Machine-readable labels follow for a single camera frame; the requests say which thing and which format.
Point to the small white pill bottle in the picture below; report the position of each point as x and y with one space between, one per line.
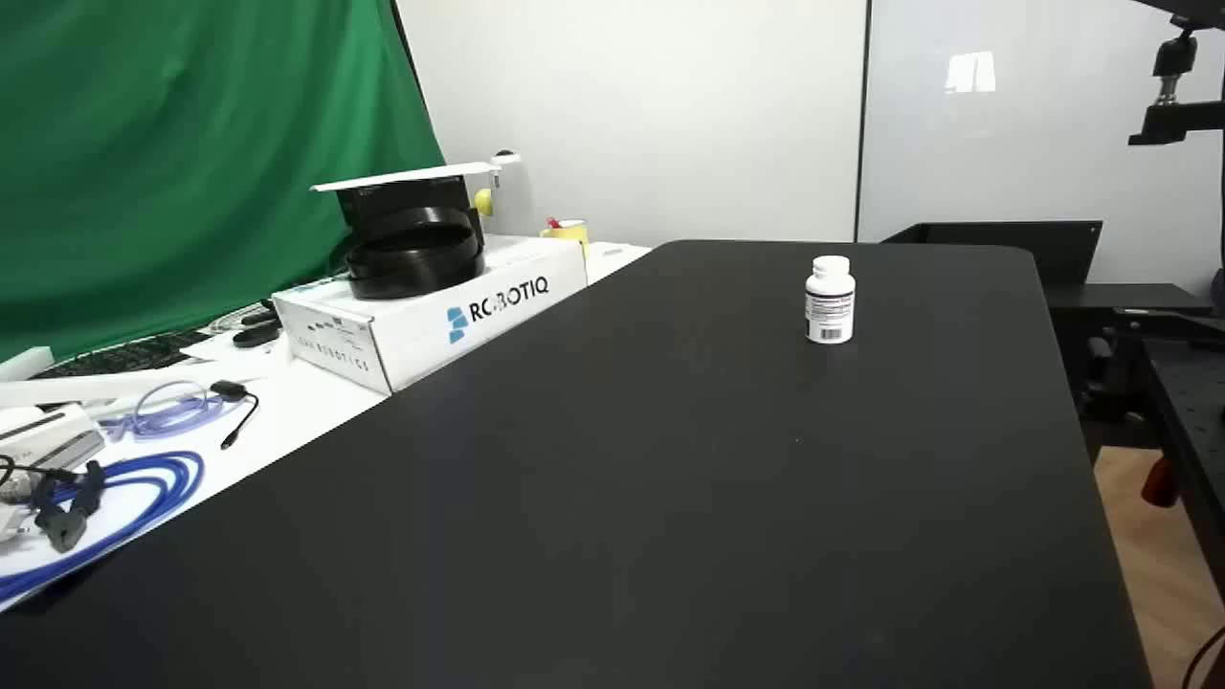
830 299

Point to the yellow cup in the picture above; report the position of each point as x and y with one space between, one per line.
567 232

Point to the white cardboard box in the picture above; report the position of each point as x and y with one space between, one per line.
431 311

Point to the black round rings stack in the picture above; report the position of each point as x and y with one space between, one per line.
413 253

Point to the black box with white lid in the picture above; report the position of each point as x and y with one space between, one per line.
407 196

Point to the green backdrop cloth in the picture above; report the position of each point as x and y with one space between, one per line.
182 153

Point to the black keyboard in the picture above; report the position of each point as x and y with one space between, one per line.
120 354

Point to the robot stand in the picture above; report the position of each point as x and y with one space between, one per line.
1163 383

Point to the white power adapter box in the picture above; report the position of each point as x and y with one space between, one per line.
46 435

